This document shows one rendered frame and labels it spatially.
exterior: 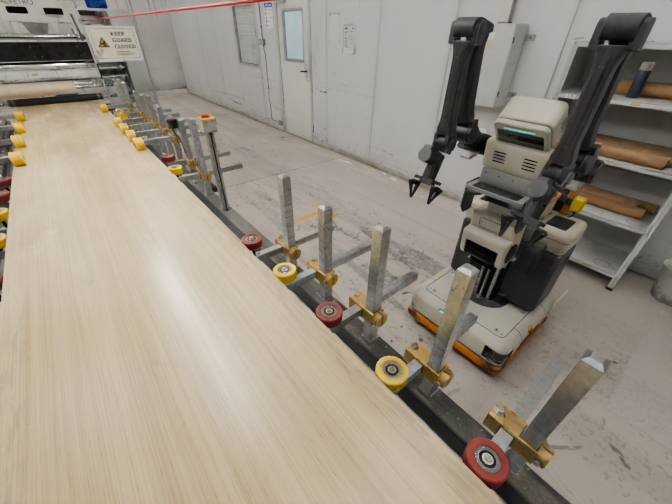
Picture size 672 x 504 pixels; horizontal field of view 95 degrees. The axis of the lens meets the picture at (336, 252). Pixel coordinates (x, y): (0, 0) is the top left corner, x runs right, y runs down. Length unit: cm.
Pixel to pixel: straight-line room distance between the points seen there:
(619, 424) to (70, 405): 224
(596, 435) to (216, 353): 183
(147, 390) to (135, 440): 11
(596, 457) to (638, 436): 28
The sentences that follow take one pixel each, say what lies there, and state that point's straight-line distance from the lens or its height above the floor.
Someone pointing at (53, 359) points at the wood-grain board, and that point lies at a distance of 108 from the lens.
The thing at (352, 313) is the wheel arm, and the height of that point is 85.
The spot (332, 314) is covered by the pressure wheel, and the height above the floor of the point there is 90.
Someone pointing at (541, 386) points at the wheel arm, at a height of 84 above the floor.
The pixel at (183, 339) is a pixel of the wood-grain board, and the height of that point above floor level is 90.
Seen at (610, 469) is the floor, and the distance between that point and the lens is 209.
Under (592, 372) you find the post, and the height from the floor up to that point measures 112.
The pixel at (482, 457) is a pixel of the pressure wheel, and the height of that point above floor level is 91.
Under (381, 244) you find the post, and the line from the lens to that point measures 83.
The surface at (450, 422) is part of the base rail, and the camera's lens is 103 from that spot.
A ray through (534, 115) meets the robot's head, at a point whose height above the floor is 134.
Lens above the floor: 158
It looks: 36 degrees down
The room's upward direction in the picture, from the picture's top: 1 degrees clockwise
